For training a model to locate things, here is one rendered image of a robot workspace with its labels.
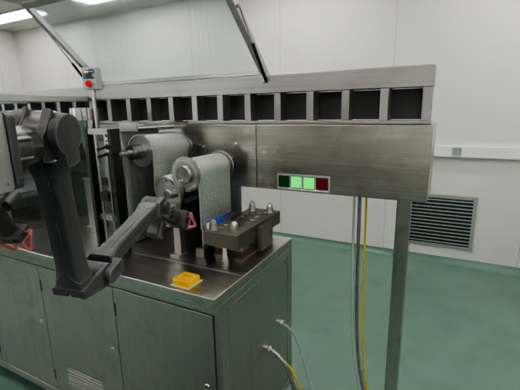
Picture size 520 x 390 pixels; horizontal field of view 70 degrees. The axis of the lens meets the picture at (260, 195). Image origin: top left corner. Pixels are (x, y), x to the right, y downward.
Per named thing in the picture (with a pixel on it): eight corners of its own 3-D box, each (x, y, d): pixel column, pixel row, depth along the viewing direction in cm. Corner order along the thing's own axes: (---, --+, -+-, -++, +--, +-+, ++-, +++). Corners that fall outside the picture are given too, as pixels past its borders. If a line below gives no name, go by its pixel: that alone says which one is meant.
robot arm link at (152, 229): (167, 200, 124) (142, 197, 125) (159, 233, 121) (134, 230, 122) (176, 210, 136) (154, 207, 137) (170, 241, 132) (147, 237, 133)
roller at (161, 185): (155, 201, 164) (153, 175, 161) (191, 190, 186) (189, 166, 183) (176, 204, 159) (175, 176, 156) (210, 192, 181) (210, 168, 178)
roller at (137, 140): (131, 165, 168) (128, 135, 165) (168, 159, 189) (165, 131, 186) (154, 168, 162) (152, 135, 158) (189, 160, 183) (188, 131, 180)
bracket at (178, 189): (169, 257, 157) (163, 186, 151) (179, 251, 163) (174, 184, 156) (178, 259, 155) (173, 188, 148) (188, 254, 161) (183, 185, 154)
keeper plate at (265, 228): (257, 251, 160) (257, 226, 157) (268, 243, 168) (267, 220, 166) (262, 251, 159) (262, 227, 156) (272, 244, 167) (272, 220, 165)
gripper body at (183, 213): (186, 228, 138) (173, 223, 132) (165, 225, 143) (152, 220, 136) (190, 211, 140) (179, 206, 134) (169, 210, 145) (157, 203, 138)
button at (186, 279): (172, 285, 132) (172, 278, 132) (185, 277, 138) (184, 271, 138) (188, 289, 129) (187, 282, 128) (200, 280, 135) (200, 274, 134)
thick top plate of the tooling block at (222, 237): (203, 244, 152) (203, 230, 150) (251, 218, 186) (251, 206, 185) (237, 250, 144) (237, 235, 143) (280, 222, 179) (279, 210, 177)
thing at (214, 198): (200, 228, 156) (198, 186, 151) (230, 214, 176) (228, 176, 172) (201, 229, 155) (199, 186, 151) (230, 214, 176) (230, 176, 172)
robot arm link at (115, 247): (108, 270, 88) (66, 265, 89) (111, 289, 90) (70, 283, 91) (172, 196, 127) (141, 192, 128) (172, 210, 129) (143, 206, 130)
